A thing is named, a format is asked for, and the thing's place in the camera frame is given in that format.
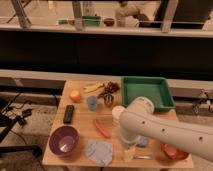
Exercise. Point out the black remote control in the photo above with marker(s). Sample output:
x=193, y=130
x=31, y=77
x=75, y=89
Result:
x=68, y=114

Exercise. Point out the blue sponge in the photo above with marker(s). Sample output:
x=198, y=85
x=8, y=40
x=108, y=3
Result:
x=142, y=142

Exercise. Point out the orange-red bowl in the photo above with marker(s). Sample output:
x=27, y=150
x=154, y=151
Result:
x=173, y=153

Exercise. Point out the background green container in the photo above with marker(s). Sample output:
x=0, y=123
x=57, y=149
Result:
x=91, y=20

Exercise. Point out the green plastic tray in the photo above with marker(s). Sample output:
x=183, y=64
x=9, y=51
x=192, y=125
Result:
x=156, y=89

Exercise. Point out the silver fork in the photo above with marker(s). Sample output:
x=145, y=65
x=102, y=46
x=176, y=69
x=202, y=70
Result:
x=143, y=157

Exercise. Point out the orange carrot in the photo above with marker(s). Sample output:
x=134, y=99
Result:
x=101, y=129

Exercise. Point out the white paper cup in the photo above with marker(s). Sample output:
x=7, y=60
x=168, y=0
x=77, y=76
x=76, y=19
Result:
x=116, y=112

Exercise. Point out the yellow banana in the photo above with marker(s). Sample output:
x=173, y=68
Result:
x=92, y=87

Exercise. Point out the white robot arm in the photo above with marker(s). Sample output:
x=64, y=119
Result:
x=138, y=119

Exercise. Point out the background red bowl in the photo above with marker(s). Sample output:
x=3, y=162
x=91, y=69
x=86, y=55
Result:
x=109, y=22

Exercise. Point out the purple bowl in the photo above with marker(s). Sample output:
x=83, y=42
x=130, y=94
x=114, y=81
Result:
x=63, y=141

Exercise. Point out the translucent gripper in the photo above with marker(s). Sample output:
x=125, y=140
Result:
x=128, y=150

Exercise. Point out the brown dried grapes bunch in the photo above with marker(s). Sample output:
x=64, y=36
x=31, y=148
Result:
x=109, y=88

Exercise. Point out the orange fruit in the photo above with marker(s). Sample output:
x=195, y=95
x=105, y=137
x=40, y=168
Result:
x=75, y=96

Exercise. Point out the blue-grey towel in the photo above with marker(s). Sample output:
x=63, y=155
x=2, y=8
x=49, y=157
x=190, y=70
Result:
x=100, y=152

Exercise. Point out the blue plastic cup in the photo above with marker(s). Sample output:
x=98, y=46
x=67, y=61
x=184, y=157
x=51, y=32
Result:
x=92, y=102

